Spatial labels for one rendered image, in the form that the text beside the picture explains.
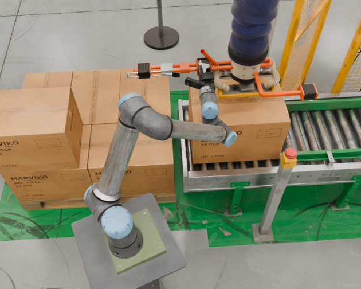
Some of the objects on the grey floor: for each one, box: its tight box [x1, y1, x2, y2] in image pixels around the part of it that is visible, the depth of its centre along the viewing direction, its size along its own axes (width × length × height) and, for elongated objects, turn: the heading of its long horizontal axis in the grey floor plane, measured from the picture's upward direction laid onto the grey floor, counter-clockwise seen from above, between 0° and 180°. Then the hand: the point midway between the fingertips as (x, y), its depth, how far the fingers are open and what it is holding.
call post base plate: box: [251, 223, 274, 242], centre depth 301 cm, size 15×15×3 cm
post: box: [257, 152, 297, 236], centre depth 262 cm, size 7×7×100 cm
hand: (199, 66), depth 232 cm, fingers open, 7 cm apart
